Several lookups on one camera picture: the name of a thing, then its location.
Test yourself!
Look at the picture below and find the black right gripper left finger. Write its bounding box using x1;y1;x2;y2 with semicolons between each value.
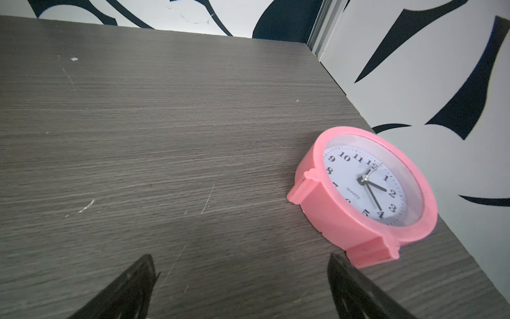
70;254;159;319

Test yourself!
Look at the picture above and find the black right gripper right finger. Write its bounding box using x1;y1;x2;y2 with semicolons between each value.
328;253;414;318

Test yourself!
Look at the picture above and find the pink alarm clock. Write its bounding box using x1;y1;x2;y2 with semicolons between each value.
287;126;438;268

